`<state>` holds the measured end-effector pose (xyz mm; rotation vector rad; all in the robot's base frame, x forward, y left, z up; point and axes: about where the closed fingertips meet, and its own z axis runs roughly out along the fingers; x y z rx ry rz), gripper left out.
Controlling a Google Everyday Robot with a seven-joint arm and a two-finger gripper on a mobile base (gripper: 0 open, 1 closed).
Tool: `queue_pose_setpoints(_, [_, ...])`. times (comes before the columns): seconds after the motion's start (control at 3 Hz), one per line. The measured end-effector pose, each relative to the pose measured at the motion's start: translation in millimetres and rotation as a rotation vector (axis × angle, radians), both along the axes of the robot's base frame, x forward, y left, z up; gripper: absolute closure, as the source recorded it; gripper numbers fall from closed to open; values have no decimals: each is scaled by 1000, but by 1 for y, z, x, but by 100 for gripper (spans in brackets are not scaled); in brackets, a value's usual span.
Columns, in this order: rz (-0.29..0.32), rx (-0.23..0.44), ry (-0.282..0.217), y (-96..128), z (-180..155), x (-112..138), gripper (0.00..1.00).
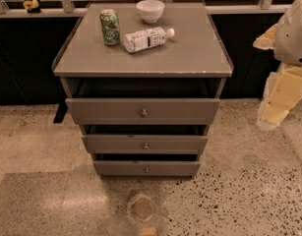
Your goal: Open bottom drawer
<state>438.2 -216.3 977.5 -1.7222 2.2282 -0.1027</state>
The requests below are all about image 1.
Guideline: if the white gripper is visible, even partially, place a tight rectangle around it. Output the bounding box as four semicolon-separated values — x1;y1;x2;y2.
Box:
253;25;302;131

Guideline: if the grey bottom drawer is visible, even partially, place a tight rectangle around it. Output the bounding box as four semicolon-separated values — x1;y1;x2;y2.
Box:
93;160;200;177

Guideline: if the grey drawer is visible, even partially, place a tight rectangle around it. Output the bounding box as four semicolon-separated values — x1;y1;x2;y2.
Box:
66;98;219;125
83;135;208;154
93;160;200;177

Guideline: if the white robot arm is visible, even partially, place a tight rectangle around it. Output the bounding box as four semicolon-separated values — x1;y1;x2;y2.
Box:
253;0;302;131

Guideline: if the grey drawer cabinet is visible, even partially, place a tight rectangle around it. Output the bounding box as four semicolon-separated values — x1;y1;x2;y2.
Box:
54;3;232;179

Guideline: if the grey middle drawer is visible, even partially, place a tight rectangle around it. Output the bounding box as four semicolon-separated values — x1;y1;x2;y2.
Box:
83;135;208;154

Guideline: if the grey top drawer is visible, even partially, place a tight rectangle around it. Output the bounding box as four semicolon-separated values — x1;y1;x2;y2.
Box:
66;98;219;125

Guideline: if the white ceramic bowl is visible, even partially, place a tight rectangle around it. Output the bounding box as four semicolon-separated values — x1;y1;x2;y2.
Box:
136;0;165;24

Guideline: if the clear plastic water bottle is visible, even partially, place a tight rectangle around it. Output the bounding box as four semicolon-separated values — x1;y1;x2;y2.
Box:
124;27;175;53

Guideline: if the green soda can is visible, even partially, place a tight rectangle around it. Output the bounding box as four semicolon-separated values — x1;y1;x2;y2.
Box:
99;9;120;46

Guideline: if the round metal floor plate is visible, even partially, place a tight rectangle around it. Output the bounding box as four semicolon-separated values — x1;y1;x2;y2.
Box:
128;194;155;223

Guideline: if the yellow black object on ledge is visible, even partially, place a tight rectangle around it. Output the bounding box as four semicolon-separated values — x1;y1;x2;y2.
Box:
23;0;40;13

